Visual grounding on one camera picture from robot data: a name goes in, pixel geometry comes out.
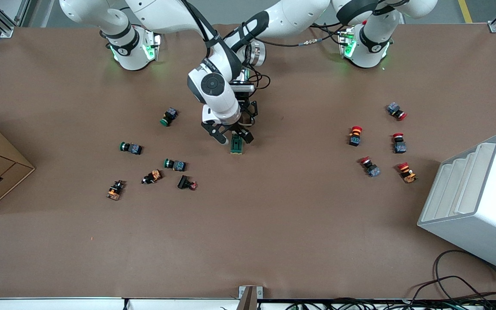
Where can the red button orange contact block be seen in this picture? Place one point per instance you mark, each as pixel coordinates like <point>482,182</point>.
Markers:
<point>407,173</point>

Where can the red button with grey block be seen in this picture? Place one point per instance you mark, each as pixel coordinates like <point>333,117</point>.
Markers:
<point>399,146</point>
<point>372,169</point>
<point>394,109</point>

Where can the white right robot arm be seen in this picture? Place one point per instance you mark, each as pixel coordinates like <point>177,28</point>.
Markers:
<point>162,15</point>

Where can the black button orange contact block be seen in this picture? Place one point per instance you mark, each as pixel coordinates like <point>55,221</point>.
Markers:
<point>153,176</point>
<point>114,192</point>

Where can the black switch with red tip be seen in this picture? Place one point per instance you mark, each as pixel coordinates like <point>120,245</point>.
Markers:
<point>184,182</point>

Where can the white slotted storage bin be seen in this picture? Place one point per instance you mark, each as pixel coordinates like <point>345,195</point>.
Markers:
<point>489,232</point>

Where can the green load switch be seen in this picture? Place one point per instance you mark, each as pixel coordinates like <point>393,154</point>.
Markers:
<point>237,147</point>

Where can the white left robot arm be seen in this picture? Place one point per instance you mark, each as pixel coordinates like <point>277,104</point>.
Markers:
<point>299,17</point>

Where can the red orange-striped button dark block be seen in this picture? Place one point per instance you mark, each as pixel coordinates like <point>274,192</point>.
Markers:
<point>355,137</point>

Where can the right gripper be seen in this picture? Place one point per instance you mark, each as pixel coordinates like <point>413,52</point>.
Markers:
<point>238,128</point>

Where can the green button with grey block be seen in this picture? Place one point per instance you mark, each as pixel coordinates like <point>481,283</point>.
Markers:
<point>178,165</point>
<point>169,115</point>
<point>134,149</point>

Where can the metal bracket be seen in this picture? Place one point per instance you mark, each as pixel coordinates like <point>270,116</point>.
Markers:
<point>250,299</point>

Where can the brown table cover mat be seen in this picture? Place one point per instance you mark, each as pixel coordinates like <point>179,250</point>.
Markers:
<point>274,224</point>

